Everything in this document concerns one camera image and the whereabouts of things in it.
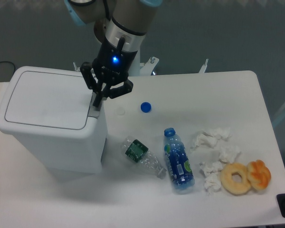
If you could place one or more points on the clear bottle green label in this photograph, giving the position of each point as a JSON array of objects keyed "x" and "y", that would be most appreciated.
[{"x": 144, "y": 160}]

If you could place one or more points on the plain ring donut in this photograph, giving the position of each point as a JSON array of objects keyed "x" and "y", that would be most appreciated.
[{"x": 234, "y": 179}]

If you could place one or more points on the blue plastic bottle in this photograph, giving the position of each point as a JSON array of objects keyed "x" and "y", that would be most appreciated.
[{"x": 177, "y": 162}]

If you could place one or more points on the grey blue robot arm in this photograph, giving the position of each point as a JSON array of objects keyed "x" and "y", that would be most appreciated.
[{"x": 126, "y": 24}]

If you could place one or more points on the crumpled white tissue top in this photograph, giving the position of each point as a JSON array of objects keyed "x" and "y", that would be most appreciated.
[{"x": 210, "y": 137}]

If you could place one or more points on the blue bottle cap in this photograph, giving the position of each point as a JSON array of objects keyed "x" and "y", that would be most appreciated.
[{"x": 146, "y": 107}]

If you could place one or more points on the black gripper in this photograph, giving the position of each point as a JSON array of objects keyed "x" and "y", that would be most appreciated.
[{"x": 111, "y": 68}]

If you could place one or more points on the white plastic trash can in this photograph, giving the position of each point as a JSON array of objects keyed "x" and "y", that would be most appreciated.
[{"x": 50, "y": 112}]

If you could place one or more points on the white bottle cap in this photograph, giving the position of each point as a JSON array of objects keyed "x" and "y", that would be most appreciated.
[{"x": 120, "y": 111}]

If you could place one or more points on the crumpled white tissue bottom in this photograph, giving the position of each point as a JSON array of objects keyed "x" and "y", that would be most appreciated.
[{"x": 211, "y": 172}]

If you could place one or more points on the orange glazed bread roll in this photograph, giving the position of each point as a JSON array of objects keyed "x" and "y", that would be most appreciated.
[{"x": 258, "y": 175}]

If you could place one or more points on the crumpled white tissue middle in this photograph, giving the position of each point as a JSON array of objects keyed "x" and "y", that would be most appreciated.
[{"x": 228, "y": 154}]

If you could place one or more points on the crumpled white tissue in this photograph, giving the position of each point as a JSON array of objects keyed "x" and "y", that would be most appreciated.
[
  {"x": 228, "y": 154},
  {"x": 210, "y": 137},
  {"x": 211, "y": 172}
]

